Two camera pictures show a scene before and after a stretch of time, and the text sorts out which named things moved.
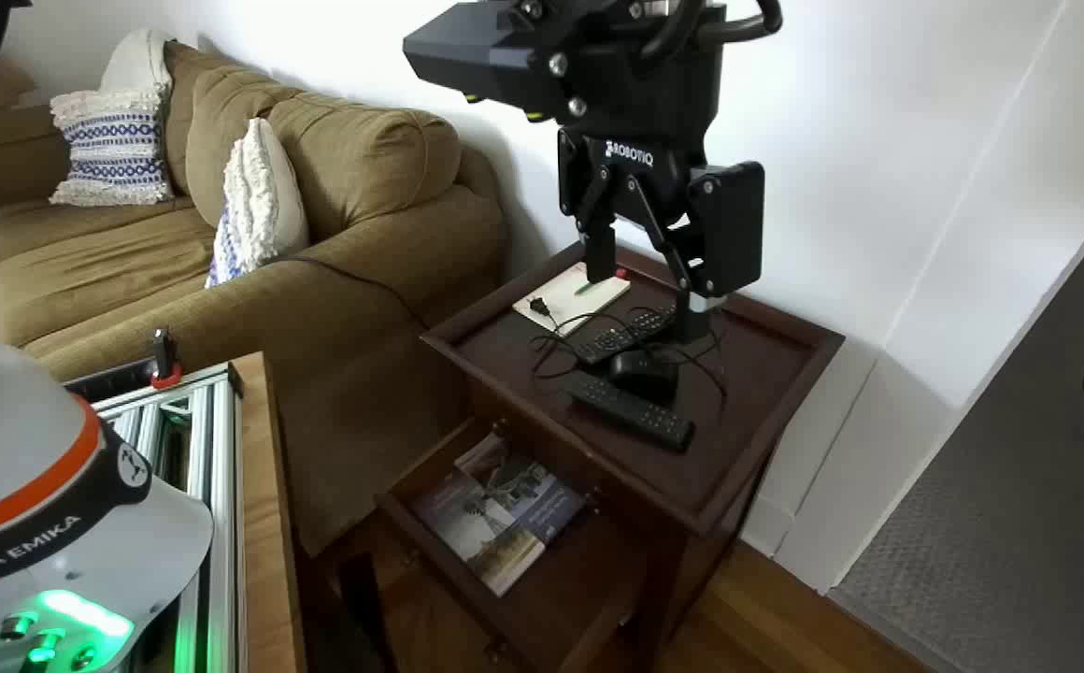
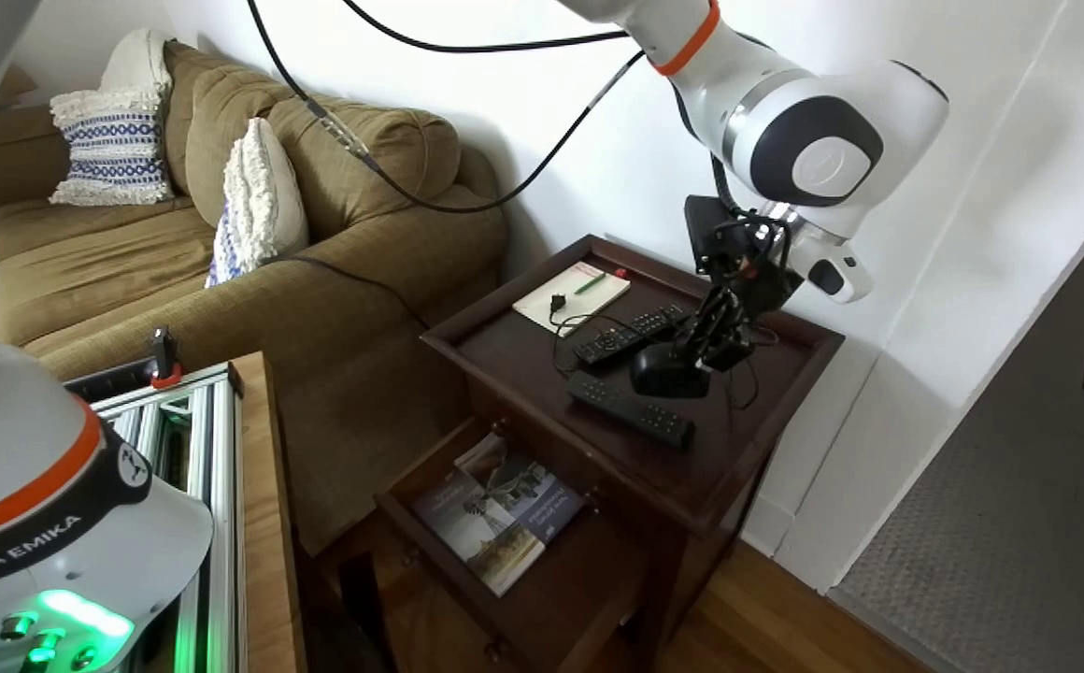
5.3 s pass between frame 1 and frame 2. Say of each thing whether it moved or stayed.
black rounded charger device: moved
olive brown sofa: stayed
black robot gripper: moved
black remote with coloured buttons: stayed
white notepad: stayed
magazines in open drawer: stayed
